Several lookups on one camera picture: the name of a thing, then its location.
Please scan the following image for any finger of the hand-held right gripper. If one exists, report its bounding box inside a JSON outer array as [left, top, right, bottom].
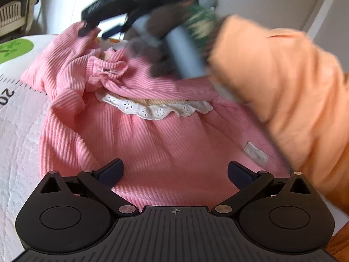
[[79, 0, 137, 37], [102, 22, 129, 39]]

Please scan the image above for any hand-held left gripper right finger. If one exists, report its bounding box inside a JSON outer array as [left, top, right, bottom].
[[213, 160, 312, 216]]

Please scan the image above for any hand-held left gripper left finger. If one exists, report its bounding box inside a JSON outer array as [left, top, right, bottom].
[[40, 158, 139, 216]]

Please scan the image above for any pink ribbed dress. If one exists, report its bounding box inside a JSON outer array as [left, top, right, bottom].
[[20, 22, 292, 207]]

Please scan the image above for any person's right forearm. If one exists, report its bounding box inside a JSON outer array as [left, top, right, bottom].
[[207, 15, 349, 213]]

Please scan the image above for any person's right hand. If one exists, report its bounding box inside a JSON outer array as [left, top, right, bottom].
[[147, 1, 219, 78]]

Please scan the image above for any printed quilted blanket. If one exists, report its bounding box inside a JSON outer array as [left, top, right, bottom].
[[0, 34, 128, 262]]

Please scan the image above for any beige mesh office chair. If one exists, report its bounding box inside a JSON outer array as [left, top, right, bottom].
[[0, 0, 40, 38]]

